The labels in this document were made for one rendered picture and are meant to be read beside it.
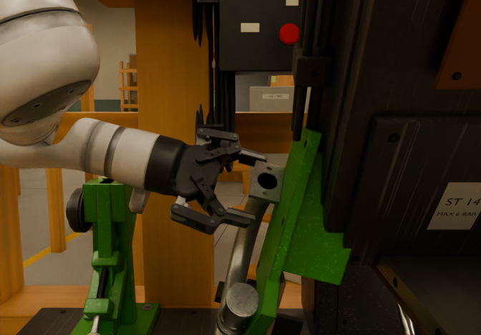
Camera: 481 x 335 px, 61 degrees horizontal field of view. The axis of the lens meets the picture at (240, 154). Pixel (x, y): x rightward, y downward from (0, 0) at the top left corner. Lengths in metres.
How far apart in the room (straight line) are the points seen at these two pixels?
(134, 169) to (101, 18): 11.46
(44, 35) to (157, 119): 0.58
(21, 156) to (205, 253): 0.44
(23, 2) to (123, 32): 11.39
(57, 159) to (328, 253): 0.34
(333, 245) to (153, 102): 0.48
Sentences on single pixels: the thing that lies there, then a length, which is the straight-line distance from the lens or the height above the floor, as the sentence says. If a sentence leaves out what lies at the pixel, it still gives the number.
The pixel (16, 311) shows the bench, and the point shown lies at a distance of 0.99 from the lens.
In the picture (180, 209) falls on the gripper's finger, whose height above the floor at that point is 1.17.
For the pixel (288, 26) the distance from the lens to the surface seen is 0.70.
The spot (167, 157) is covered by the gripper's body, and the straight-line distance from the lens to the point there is 0.51.
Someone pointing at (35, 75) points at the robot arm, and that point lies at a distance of 0.25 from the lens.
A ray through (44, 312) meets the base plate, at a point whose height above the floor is 0.90.
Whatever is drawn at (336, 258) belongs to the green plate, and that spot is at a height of 1.13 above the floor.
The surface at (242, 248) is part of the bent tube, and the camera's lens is 0.61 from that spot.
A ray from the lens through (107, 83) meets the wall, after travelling 11.75.
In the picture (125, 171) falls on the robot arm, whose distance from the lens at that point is 0.53.
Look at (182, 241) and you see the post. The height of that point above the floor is 1.02.
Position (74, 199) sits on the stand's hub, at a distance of 0.72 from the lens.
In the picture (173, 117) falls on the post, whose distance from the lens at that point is 0.81.
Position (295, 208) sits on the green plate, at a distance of 0.44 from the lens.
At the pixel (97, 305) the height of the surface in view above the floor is 0.99.
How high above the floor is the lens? 1.31
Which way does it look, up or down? 8 degrees down
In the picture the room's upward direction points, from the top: straight up
